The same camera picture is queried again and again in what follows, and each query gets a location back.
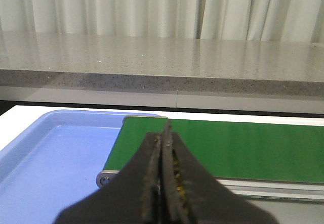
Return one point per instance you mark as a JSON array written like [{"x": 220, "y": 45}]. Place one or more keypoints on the white pleated curtain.
[{"x": 264, "y": 20}]

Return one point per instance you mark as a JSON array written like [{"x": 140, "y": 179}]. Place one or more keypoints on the blue plastic tray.
[{"x": 54, "y": 163}]

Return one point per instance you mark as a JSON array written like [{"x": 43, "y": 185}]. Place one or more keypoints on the grey stone counter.
[{"x": 211, "y": 74}]

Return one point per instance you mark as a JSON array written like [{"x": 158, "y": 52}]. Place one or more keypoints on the silver conveyor end bracket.
[{"x": 105, "y": 176}]

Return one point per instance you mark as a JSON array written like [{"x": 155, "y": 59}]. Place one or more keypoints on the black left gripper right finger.
[{"x": 191, "y": 195}]

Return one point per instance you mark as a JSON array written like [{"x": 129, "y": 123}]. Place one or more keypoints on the green conveyor belt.
[{"x": 230, "y": 150}]

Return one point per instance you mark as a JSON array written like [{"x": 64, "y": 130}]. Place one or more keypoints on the aluminium conveyor frame rail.
[{"x": 275, "y": 190}]

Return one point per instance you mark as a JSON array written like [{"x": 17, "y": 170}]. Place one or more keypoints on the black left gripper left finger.
[{"x": 130, "y": 197}]

